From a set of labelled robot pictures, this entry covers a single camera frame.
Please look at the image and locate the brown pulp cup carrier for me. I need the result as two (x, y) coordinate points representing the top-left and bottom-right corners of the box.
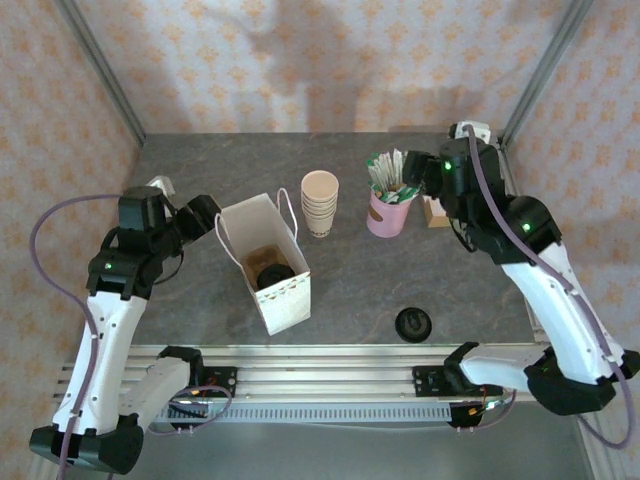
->
(244, 245), (291, 281)

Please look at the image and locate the black plastic cup lid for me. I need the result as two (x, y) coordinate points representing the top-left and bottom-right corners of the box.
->
(394, 306), (432, 344)
(256, 264), (296, 290)

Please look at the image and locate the animal print paper gift bag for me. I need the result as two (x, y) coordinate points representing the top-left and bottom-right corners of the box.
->
(214, 187), (312, 337)

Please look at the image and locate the brown cardboard napkin box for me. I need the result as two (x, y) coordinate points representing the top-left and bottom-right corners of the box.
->
(422, 194), (454, 229)

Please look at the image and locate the green white wrapped straws bunch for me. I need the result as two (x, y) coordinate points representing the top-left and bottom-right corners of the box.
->
(366, 147), (426, 205)

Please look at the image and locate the pink straw holder cup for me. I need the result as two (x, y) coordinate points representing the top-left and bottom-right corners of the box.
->
(367, 187), (414, 239)

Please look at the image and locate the stack of paper cups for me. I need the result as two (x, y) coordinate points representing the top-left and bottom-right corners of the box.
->
(300, 170), (340, 240)

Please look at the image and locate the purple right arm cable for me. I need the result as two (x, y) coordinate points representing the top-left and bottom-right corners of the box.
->
(462, 124), (634, 449)

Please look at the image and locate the aluminium table side rail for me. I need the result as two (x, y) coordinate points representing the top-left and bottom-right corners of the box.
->
(480, 132), (640, 480)

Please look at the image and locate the aluminium frame post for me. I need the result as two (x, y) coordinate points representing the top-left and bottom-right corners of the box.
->
(54, 0), (147, 149)
(499, 0), (596, 146)

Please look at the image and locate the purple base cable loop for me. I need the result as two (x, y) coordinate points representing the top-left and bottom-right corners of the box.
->
(147, 384), (234, 436)
(457, 384), (516, 434)

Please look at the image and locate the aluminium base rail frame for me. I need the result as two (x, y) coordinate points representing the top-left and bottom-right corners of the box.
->
(54, 344), (551, 406)

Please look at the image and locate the grey slotted cable duct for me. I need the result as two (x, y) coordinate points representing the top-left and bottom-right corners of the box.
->
(149, 403), (451, 425)

